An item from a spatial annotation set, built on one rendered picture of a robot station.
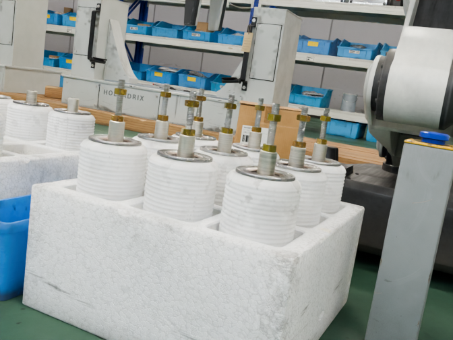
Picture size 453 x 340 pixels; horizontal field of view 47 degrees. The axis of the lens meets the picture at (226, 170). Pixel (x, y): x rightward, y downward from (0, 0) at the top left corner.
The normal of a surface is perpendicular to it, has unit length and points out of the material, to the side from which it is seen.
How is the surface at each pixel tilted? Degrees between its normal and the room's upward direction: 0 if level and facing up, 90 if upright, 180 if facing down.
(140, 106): 90
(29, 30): 90
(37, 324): 0
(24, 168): 90
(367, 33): 90
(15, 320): 0
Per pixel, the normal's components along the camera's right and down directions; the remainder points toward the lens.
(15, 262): 0.89, 0.23
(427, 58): -0.21, -0.60
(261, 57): -0.41, 0.09
